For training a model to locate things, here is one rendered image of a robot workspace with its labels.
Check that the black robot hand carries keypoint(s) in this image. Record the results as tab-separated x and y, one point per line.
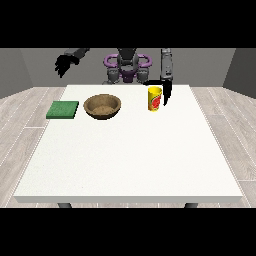
63	65
166	89

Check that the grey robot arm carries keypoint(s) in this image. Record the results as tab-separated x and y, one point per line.
77	52
166	65

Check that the yellow cup with melon print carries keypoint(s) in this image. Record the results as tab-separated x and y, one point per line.
154	98

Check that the green square pad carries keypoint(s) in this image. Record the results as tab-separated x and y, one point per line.
62	109

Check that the brown wooden bowl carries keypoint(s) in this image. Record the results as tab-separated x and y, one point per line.
102	106

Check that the grey robot trunk purple rings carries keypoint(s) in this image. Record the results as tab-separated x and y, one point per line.
126	66

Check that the dark table leg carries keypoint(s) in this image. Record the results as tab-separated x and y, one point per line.
64	205
191	205

